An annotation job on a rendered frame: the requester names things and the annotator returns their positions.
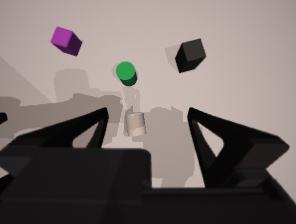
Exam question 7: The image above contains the green cylinder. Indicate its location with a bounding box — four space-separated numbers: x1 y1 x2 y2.
116 61 137 87

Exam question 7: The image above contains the black block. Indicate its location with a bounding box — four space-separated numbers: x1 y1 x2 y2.
175 38 207 73

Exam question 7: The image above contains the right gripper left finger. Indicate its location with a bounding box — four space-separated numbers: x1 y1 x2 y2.
8 107 109 148

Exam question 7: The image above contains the white cylinder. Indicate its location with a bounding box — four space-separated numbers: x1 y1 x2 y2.
126 113 146 136

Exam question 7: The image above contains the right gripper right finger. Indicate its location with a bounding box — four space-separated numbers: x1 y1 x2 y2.
187 107 290 187

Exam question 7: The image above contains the purple cube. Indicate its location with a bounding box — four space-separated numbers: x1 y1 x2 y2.
51 27 82 56

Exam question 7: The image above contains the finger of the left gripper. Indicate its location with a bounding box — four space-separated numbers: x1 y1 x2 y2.
0 112 8 124
0 174 14 194

